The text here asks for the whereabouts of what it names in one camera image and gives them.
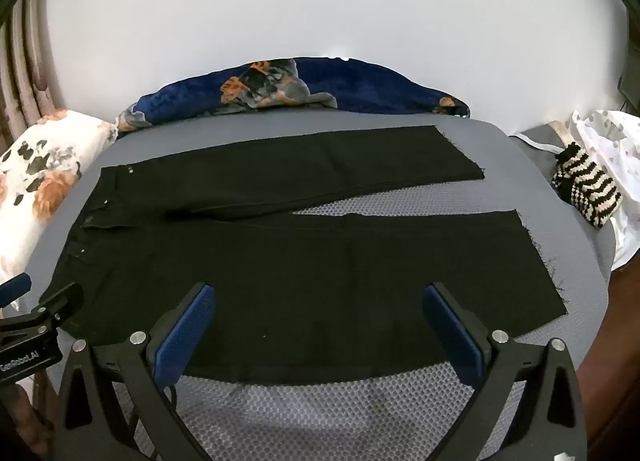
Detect blue floral blanket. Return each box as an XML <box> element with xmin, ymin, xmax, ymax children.
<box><xmin>116</xmin><ymin>57</ymin><xmax>472</xmax><ymax>134</ymax></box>

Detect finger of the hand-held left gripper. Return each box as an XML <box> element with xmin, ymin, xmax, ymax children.
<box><xmin>0</xmin><ymin>273</ymin><xmax>33</xmax><ymax>313</ymax></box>
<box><xmin>27</xmin><ymin>282</ymin><xmax>84</xmax><ymax>329</ymax></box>

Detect person's left hand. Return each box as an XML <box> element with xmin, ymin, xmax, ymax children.
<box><xmin>0</xmin><ymin>381</ymin><xmax>55</xmax><ymax>461</ymax></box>

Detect black and cream striped knit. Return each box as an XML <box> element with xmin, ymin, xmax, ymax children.
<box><xmin>551</xmin><ymin>143</ymin><xmax>625</xmax><ymax>230</ymax></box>

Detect black pants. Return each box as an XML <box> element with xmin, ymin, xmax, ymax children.
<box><xmin>39</xmin><ymin>125</ymin><xmax>569</xmax><ymax>385</ymax></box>

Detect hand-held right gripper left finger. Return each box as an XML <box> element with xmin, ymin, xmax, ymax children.
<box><xmin>52</xmin><ymin>282</ymin><xmax>218</xmax><ymax>461</ymax></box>

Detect beige curtain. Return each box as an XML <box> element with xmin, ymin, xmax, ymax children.
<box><xmin>0</xmin><ymin>0</ymin><xmax>67</xmax><ymax>144</ymax></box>

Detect white floral pillow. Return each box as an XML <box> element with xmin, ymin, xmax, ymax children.
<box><xmin>0</xmin><ymin>109</ymin><xmax>120</xmax><ymax>313</ymax></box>

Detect grey cloth with white trim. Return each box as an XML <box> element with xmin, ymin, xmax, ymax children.
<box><xmin>509</xmin><ymin>122</ymin><xmax>572</xmax><ymax>154</ymax></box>

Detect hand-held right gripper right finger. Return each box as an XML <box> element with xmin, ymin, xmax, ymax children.
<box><xmin>421</xmin><ymin>282</ymin><xmax>587</xmax><ymax>461</ymax></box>

